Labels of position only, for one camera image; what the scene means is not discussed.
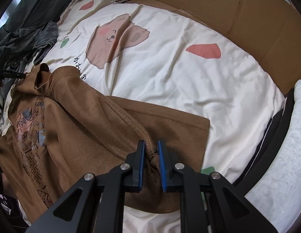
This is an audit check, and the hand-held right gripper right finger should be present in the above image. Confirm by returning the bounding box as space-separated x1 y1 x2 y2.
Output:
157 140 278 233

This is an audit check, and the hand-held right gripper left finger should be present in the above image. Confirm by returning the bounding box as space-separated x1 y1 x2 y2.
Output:
25 139 146 233

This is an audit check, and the brown printed t-shirt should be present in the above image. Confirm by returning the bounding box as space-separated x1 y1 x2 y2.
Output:
0 63 210 214

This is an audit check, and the dark grey crumpled garment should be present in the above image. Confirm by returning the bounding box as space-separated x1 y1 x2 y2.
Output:
0 21 59 66

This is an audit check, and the white fluffy spotted blanket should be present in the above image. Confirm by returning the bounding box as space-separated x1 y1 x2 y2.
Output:
0 83 13 139

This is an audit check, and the dark grey duvet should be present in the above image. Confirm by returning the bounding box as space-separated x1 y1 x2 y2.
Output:
0 0 77 44

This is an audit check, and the cream bear print bed sheet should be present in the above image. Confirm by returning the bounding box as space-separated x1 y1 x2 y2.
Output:
0 0 286 233

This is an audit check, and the black folded garment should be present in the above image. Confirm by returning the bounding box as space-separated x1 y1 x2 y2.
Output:
234 87 295 195

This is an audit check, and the light grey folded sweatshirt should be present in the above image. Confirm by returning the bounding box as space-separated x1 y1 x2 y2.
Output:
245 79 301 233

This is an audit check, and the large cardboard sheet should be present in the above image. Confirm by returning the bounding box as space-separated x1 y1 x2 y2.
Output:
131 0 301 95

